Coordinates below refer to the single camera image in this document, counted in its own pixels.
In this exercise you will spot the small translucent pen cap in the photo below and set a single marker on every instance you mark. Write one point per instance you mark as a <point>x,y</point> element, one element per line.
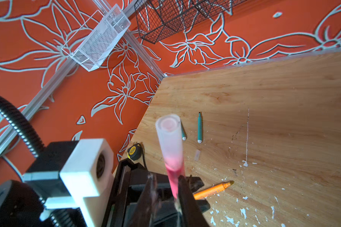
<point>197,155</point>

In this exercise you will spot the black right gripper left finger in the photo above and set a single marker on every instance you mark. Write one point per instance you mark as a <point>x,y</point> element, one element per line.
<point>147,205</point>

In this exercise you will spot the yellow black tape measure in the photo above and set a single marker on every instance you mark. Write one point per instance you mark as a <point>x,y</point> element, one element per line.
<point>135,152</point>

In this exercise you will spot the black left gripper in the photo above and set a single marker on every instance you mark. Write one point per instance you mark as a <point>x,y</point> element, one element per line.
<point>129,183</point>

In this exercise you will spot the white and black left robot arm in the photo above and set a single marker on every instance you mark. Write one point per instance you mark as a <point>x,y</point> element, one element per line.
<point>21,206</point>

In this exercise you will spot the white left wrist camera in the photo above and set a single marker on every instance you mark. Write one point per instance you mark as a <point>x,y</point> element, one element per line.
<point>74,174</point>

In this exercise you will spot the clear plastic bin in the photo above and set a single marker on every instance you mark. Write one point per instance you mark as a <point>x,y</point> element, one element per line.
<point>92,43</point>

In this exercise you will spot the green marker pen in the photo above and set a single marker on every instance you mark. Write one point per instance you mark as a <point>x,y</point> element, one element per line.
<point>200,129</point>
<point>184,137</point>

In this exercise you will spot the pink highlighter pen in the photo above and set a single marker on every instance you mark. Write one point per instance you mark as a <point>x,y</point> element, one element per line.
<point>174,177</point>

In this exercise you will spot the orange highlighter pen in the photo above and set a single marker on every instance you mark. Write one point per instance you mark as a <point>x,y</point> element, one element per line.
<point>213,190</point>

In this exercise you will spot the black wire basket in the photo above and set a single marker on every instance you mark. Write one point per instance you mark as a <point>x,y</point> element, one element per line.
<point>158,20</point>

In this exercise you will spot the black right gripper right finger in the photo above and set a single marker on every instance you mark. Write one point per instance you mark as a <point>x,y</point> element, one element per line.
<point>191,214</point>

